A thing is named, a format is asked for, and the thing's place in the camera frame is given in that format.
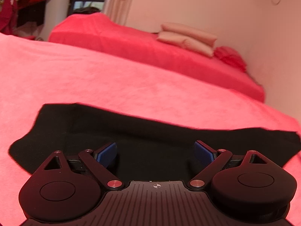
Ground black knit pants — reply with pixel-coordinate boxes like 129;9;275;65
9;104;300;182

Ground folded red blanket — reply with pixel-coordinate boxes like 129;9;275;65
214;46;247;73

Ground red far bed cover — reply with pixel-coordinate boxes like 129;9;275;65
49;13;265;102

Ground folded pink quilt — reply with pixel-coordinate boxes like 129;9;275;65
157;22;217;58

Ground dark clothes by window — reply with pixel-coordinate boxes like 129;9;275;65
72;7;101;14

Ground hanging red and black clothes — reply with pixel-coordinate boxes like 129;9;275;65
1;0;48;40

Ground patterned beige curtain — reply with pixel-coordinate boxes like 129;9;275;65
102;0;132;26

